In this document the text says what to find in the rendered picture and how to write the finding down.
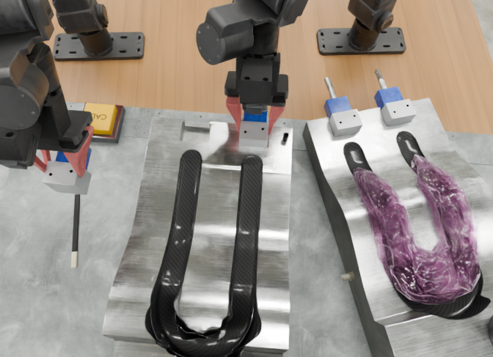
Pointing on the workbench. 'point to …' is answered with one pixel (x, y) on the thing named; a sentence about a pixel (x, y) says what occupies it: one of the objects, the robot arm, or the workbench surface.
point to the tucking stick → (75, 231)
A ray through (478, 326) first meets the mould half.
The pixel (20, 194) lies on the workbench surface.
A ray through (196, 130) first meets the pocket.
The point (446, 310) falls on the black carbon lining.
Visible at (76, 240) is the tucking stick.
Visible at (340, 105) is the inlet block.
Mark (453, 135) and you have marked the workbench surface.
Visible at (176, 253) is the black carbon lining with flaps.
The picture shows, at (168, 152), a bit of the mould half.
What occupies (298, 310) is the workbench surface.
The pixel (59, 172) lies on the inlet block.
